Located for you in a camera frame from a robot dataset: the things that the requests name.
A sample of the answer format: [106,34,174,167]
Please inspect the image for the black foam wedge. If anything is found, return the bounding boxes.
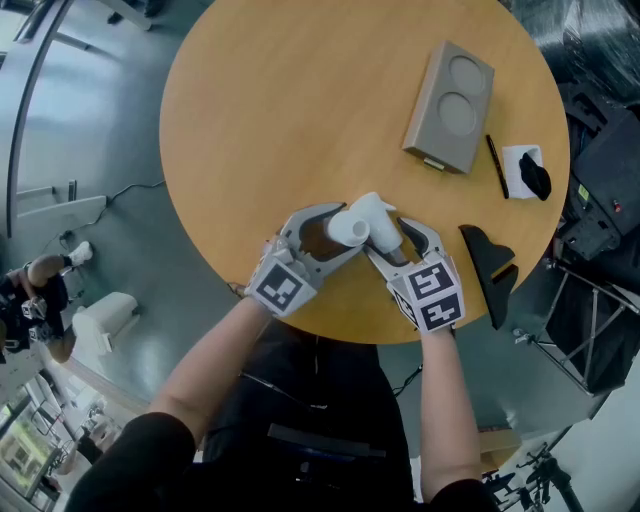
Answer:
[458,224,520,331]

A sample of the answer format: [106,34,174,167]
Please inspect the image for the black pen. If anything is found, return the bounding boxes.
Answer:
[485,133,510,200]

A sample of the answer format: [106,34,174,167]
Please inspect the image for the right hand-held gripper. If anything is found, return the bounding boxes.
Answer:
[362,216,466,335]

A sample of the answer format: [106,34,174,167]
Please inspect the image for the small white box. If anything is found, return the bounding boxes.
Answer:
[501,144,544,200]

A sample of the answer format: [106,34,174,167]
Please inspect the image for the person's left forearm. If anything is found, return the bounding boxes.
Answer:
[149,297,274,446]

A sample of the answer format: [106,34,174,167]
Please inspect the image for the small black cloth item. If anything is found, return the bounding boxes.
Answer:
[518,152,553,202]

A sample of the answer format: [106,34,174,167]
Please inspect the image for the open black foam case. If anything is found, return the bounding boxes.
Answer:
[557,82,640,261]

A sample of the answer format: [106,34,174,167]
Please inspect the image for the black chest-mounted box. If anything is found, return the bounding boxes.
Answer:
[267,422,389,460]

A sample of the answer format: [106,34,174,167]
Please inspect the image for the plastic-wrapped black chairs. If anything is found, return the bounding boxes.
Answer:
[509,0,640,109]

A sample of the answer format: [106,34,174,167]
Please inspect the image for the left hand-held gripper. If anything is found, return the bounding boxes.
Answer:
[243,201,370,320]

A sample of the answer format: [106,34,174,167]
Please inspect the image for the black folding cart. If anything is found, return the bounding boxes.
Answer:
[512,259,640,396]

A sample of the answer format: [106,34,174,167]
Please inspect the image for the grey box with two circles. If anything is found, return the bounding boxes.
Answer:
[401,39,496,175]

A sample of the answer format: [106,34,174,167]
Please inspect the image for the person's right forearm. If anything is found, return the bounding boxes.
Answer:
[418,327,484,501]

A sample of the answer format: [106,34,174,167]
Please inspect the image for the black power cable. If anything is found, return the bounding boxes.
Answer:
[42,179,167,251]

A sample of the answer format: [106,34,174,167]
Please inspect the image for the long grey desk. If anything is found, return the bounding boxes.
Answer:
[0,0,154,240]

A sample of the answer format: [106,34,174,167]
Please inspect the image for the white plastic bin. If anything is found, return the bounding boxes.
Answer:
[72,291,141,356]

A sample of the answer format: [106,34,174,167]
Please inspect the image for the cardboard box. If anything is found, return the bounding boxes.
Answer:
[477,427,524,474]

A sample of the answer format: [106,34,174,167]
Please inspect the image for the person's black shirt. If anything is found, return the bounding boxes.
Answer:
[64,319,501,512]

